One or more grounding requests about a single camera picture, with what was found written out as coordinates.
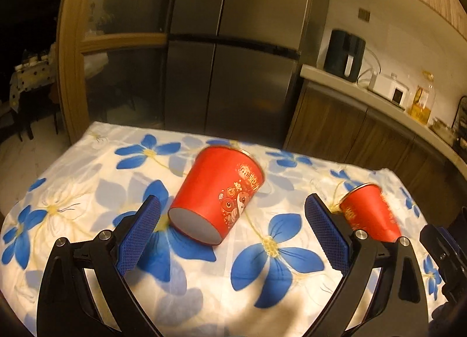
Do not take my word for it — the kitchen counter with cabinets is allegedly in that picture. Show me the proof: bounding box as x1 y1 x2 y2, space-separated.
283 65 466 226

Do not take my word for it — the red paper cup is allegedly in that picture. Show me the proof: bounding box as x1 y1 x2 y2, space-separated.
339 183 401 242
168 145 265 245

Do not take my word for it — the floral white blue tablecloth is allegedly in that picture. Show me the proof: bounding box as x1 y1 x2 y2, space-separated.
1 122 445 336

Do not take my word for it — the black dish rack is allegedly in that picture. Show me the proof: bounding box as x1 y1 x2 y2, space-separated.
451 95 467 151

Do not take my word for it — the steel bowl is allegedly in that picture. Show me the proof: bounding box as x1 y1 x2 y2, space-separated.
430 117 457 143

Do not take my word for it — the cooking oil bottle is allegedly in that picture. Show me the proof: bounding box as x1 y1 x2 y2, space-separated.
408 71 436 125

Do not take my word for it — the white rice cooker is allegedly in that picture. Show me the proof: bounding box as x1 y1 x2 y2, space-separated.
367 72 410 109

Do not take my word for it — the distant dotted cloth table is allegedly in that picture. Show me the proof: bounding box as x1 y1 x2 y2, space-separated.
9 43 60 140

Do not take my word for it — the black air fryer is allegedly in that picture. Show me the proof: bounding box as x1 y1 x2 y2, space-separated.
324 29 366 83

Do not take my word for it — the wooden glass door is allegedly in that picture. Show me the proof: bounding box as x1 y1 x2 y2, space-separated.
56 0 175 143

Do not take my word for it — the dark steel refrigerator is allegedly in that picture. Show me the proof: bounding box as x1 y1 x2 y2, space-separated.
165 0 329 147

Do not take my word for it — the wall socket plate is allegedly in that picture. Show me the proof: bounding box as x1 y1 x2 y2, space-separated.
358 8 371 22

